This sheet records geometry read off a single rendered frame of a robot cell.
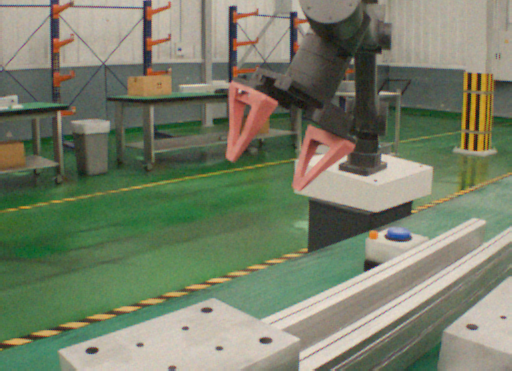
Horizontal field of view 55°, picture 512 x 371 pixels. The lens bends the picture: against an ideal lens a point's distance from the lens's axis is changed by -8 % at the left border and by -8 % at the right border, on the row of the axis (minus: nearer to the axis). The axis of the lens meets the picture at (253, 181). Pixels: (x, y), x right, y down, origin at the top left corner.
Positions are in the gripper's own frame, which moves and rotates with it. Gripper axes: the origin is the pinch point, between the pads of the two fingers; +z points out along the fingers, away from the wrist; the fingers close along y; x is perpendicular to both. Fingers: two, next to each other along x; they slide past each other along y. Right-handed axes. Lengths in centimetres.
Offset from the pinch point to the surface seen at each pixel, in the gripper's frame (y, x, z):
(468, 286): 30.2, -11.4, 2.4
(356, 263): 37.3, 13.9, 9.6
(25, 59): 91, 764, 48
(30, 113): 66, 443, 72
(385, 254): 34.4, 7.0, 5.2
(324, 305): 8.7, -8.5, 10.4
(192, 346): -10.4, -15.1, 14.0
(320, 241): 64, 50, 15
